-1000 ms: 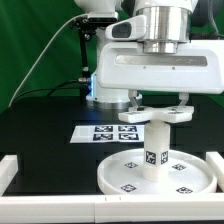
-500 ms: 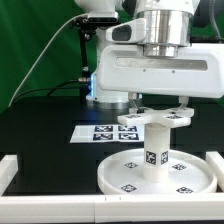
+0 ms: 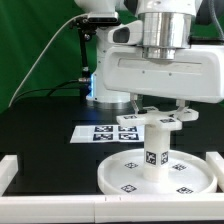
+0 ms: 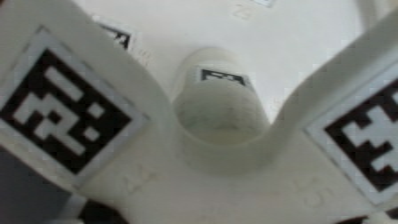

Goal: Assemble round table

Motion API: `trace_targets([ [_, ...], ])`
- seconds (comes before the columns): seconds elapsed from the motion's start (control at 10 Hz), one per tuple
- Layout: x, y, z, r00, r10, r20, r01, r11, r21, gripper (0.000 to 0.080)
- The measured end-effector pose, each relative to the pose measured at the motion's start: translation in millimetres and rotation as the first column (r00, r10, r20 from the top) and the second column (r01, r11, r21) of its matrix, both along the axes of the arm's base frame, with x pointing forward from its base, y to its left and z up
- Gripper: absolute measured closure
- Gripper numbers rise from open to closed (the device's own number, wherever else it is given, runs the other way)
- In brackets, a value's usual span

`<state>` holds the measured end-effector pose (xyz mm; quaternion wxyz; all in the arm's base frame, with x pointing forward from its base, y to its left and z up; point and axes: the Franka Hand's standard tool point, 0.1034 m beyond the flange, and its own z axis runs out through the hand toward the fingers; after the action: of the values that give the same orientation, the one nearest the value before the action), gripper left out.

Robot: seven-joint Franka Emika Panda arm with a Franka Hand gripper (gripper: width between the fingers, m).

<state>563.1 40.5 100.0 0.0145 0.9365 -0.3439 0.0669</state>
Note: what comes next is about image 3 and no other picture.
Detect white left fence block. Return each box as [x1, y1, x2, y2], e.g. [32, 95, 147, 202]
[0, 155, 18, 197]

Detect white right fence block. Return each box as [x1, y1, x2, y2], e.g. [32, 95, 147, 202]
[206, 152, 224, 193]

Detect white cable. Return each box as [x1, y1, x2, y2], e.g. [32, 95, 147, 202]
[7, 13, 88, 108]

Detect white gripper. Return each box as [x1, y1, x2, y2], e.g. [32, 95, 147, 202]
[103, 45, 224, 118]

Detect white front fence rail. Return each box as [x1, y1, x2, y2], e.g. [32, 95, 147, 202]
[0, 193, 224, 224]

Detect white round table top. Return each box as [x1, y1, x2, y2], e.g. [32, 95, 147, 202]
[97, 149, 217, 194]

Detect white fence block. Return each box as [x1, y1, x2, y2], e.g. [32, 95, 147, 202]
[206, 152, 224, 193]
[0, 155, 18, 197]

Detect grey braided cable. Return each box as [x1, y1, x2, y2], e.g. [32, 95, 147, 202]
[208, 0, 224, 38]

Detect white cross-shaped table base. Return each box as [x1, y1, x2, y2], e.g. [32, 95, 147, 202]
[116, 107, 199, 131]

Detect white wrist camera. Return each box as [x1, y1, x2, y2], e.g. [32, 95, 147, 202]
[108, 20, 143, 45]

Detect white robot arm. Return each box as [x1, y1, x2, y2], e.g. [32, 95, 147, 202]
[74, 0, 224, 109]

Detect white marker sheet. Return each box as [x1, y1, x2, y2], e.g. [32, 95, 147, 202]
[70, 125, 144, 143]

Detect black cable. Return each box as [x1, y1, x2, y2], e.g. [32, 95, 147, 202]
[8, 78, 92, 107]

